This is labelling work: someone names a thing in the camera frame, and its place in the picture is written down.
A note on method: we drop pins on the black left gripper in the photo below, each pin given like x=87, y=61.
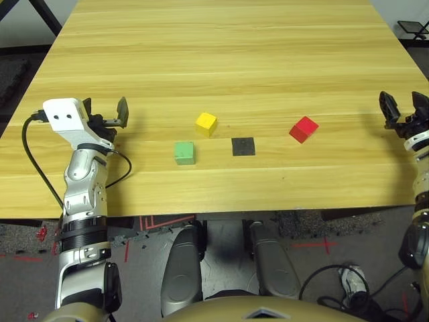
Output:
x=104, y=132

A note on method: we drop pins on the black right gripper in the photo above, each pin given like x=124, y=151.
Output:
x=412, y=125

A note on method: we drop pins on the green wooden block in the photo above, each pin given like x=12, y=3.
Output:
x=184, y=152

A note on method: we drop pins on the red wooden block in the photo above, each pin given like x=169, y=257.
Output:
x=302, y=130

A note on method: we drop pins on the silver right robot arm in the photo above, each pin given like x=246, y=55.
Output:
x=421, y=147

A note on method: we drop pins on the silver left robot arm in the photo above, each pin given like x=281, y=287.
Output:
x=83, y=188

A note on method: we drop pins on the black metal stand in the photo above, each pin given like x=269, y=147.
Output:
x=412, y=27

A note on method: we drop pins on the black foam floor mat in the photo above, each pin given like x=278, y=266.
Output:
x=11, y=80

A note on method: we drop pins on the yellow wooden block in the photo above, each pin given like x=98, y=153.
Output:
x=205, y=123

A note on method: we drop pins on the speckled black rubber floor mat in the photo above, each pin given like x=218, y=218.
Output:
x=318, y=223

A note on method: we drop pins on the grey right robot leg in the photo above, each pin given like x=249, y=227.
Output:
x=273, y=261

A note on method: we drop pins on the gold robot torso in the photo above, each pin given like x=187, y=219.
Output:
x=207, y=312

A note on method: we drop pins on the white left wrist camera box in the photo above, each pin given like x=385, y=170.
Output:
x=63, y=110

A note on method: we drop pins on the black table leg frame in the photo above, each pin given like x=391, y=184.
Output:
x=45, y=16

